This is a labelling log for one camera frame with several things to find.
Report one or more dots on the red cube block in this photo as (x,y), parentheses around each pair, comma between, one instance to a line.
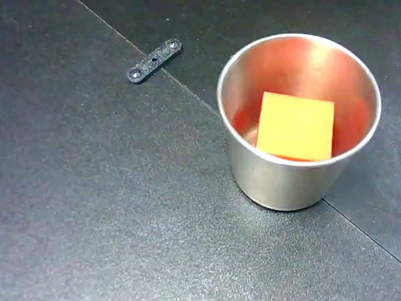
(294,125)

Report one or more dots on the silver plate screw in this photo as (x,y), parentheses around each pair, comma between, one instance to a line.
(135,74)
(172,44)

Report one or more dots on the black flat joining plate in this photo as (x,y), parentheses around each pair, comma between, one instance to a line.
(153,61)

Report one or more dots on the stainless steel cup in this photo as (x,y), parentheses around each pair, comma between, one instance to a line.
(275,185)

